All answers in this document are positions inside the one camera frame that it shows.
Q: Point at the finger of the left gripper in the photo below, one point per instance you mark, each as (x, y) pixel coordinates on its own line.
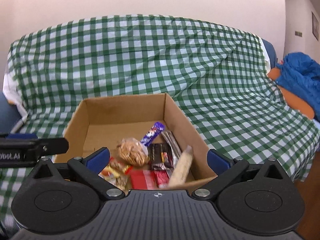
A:
(50, 146)

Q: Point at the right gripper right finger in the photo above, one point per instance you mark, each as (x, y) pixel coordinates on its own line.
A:
(227, 170)

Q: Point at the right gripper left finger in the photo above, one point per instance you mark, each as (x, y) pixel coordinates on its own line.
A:
(86, 171)

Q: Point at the yellow snack bar wrapper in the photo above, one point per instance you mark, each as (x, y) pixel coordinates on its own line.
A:
(116, 173)

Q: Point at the round cookies clear packet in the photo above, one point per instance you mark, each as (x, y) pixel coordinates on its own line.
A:
(133, 152)

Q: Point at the white rice cracker packet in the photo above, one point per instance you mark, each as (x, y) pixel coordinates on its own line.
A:
(182, 168)

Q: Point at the silver snack stick packet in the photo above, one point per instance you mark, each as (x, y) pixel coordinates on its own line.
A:
(170, 139)

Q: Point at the red snack packet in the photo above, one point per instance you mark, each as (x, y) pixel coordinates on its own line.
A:
(143, 180)

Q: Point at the dark brown chocolate bar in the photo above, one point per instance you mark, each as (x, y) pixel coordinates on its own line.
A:
(160, 156)

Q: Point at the purple chocolate bar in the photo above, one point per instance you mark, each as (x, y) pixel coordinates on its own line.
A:
(153, 132)

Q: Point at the red KitKat bar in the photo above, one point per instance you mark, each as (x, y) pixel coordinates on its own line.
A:
(162, 178)

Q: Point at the blue sofa cushion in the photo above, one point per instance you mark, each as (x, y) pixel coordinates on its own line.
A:
(10, 119)

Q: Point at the brown cardboard box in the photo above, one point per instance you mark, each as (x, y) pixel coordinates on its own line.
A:
(103, 122)

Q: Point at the white patterned pillow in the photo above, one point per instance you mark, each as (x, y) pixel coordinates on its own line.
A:
(10, 91)

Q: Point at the green white checkered cloth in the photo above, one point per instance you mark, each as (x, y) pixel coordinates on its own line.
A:
(216, 74)

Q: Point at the orange cushion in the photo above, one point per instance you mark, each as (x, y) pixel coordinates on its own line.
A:
(291, 99)

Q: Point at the blue knitted blanket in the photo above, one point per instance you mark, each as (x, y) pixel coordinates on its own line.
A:
(299, 74)

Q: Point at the wall light switch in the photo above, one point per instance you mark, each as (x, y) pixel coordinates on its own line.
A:
(298, 34)

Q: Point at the framed wall picture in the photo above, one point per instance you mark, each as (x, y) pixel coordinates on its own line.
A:
(315, 26)

